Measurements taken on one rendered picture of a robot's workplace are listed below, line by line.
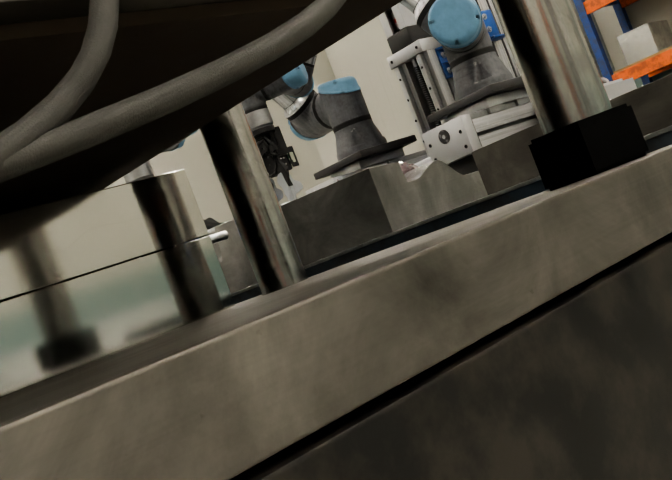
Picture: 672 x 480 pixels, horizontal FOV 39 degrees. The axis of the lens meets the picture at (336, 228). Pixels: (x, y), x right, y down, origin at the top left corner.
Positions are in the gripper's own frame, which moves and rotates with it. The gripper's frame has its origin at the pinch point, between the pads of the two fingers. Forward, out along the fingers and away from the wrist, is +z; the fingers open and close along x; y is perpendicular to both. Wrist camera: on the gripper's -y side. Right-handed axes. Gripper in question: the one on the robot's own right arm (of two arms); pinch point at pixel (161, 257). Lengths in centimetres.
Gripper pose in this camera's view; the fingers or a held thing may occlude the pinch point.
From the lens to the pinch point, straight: 246.4
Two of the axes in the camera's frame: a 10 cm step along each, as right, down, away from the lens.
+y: 8.3, -3.1, 4.6
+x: -4.2, 1.8, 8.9
